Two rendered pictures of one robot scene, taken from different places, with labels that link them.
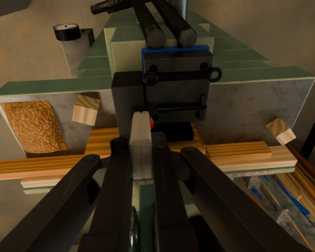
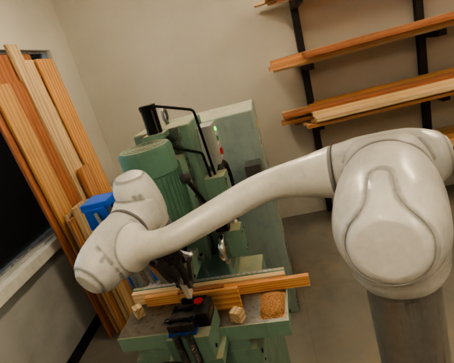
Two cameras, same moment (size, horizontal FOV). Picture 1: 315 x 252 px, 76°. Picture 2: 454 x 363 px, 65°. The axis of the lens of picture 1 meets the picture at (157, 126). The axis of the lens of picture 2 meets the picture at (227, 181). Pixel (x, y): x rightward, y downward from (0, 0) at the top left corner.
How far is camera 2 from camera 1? 95 cm
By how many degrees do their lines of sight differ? 35
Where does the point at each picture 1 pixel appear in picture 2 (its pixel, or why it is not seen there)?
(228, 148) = (168, 300)
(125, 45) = (202, 335)
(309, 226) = not seen: hidden behind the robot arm
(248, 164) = (158, 291)
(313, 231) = not seen: hidden behind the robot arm
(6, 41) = not seen: outside the picture
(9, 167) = (292, 281)
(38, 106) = (264, 315)
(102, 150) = (228, 292)
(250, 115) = (153, 320)
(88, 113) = (233, 311)
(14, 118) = (276, 307)
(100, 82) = (233, 333)
